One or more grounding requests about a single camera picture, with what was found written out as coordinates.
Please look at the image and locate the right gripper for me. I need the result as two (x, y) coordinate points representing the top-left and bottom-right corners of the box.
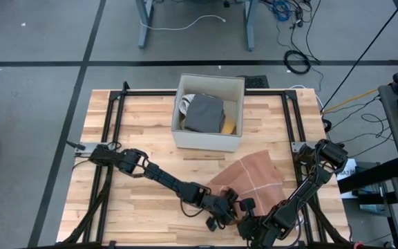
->
(237, 213), (279, 248)

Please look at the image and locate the salmon pink towel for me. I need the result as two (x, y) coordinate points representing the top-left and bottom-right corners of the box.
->
(207, 149), (287, 225)

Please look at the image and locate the beige fabric storage box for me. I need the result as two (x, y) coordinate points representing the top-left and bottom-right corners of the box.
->
(170, 73), (246, 153)

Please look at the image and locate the mustard yellow towel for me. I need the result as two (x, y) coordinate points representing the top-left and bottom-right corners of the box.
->
(221, 116), (237, 135)

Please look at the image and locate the dark grey waffle towel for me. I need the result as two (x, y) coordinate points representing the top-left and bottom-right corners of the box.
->
(184, 93), (226, 134)

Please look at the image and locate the white plaid towel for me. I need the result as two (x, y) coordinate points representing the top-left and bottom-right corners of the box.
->
(178, 93), (197, 129)

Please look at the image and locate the white printed paper label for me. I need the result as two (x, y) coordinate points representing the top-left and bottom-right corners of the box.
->
(337, 158), (359, 200)

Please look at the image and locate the black cart beam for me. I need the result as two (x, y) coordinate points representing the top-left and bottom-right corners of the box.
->
(337, 157), (398, 194)

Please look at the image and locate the black perforated floor mat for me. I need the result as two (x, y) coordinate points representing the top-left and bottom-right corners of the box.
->
(242, 75), (270, 89)

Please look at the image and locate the grey desk leg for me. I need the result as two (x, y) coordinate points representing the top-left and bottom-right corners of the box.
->
(135, 0), (155, 49)
(243, 0), (257, 53)

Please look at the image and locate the long straight black pole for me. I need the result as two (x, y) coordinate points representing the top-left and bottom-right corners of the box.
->
(319, 0), (398, 113)

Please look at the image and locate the black power adapter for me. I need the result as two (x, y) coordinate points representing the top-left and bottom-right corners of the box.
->
(294, 5), (306, 29)

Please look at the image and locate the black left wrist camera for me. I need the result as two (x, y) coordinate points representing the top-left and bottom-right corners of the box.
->
(225, 188), (240, 202)

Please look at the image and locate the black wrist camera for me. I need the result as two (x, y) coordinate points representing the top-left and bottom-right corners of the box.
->
(239, 197), (257, 213)
(225, 188), (240, 202)

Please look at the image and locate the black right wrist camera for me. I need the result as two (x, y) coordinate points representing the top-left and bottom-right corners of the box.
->
(239, 197), (257, 213)

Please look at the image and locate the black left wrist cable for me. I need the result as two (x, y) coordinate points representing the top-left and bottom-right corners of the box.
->
(179, 199), (209, 219)

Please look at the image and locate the black metal table frame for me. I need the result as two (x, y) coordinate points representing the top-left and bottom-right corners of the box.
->
(59, 81), (352, 249)

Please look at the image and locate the coiled black cable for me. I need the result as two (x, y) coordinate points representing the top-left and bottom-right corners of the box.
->
(283, 49), (312, 75)

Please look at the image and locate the yellow cable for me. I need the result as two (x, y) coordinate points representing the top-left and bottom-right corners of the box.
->
(321, 71), (398, 115)

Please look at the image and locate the white floor cable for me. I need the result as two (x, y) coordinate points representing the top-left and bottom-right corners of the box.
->
(140, 14), (227, 32)

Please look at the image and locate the blue cable bundle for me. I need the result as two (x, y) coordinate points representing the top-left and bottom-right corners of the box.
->
(271, 0), (292, 22)

